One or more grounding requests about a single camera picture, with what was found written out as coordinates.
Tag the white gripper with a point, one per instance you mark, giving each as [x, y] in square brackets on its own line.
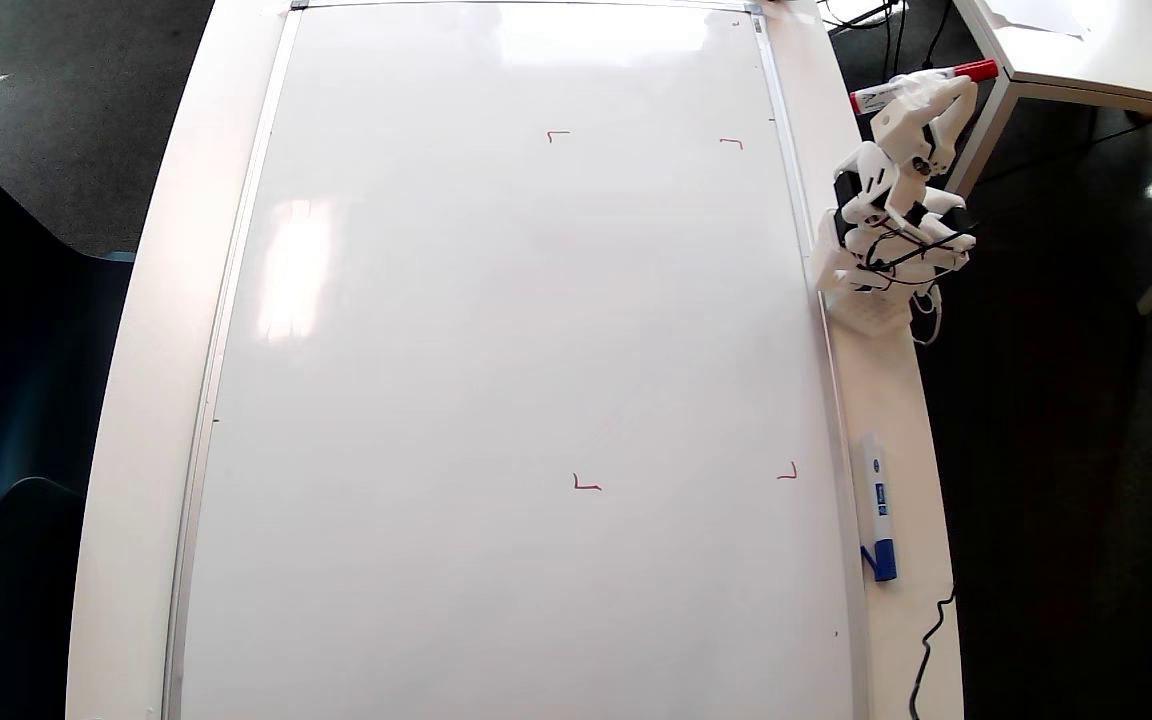
[904, 122]

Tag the red whiteboard marker pen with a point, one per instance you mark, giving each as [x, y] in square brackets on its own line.
[976, 71]

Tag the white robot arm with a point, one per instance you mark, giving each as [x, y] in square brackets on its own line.
[871, 175]

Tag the blue whiteboard marker pen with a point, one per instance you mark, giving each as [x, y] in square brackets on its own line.
[876, 500]

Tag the white side table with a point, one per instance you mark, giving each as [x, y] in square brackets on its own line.
[1106, 45]

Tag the dark blue chair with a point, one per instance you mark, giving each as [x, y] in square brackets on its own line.
[21, 600]
[16, 350]

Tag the white whiteboard with metal frame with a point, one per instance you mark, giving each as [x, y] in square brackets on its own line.
[516, 350]

